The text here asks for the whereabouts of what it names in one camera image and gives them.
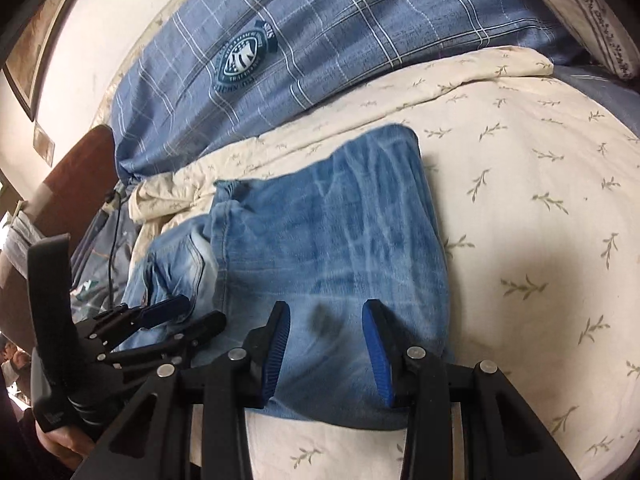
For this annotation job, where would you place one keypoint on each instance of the framed painting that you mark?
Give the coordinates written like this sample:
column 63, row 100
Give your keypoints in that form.
column 35, row 60

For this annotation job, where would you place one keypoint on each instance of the grey hanging cloth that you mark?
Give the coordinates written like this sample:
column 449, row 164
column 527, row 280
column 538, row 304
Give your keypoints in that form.
column 20, row 240

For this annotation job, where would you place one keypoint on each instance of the blue denim pants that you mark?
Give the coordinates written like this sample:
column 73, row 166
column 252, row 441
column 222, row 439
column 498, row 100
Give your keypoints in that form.
column 325, row 240

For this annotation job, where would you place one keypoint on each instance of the cream leaf-print bed sheet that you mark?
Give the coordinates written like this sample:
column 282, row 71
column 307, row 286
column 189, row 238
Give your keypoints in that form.
column 525, row 210

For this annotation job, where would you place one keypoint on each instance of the blue plaid quilt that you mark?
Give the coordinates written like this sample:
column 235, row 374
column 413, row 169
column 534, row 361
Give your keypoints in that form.
column 325, row 35

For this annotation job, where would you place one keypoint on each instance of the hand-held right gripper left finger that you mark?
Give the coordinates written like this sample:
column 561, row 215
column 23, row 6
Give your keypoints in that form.
column 277, row 350

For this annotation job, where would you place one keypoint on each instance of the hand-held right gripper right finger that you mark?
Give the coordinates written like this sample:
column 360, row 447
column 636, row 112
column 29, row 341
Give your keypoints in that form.
column 377, row 355

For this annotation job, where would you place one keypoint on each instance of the person's left hand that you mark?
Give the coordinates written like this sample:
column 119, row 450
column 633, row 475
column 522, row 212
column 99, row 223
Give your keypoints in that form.
column 65, row 447

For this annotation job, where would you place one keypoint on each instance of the small wall picture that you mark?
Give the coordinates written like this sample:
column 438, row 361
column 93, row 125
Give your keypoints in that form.
column 44, row 145

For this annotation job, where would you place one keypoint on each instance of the brown headboard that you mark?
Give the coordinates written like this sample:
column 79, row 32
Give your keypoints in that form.
column 75, row 185

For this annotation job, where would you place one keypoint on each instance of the striped floral pillow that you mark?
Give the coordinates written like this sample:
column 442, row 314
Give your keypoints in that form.
column 600, row 10

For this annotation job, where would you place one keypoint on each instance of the blue-grey striped sheet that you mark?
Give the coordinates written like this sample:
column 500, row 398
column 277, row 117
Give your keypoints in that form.
column 610, row 100

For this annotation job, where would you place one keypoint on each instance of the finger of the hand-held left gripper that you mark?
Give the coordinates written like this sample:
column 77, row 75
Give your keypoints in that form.
column 205, row 327
column 165, row 307

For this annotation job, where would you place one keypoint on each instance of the grey patterned blanket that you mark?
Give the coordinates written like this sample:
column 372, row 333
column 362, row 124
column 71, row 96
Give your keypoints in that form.
column 95, row 260

